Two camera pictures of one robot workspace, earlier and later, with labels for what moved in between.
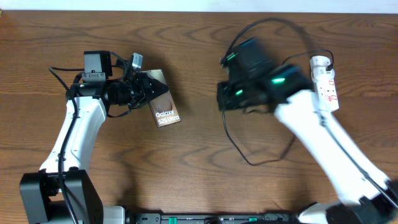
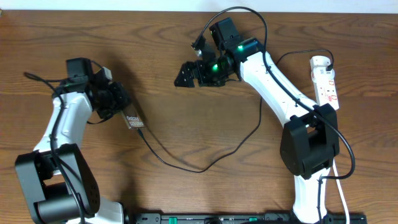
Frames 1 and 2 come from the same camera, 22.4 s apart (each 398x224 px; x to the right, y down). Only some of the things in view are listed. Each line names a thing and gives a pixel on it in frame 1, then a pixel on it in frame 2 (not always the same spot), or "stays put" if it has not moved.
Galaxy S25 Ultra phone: [163, 107] → [132, 119]
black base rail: [130, 218] stays put
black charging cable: [328, 68] → [249, 134]
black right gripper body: [238, 96] → [214, 72]
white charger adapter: [319, 74] stays put
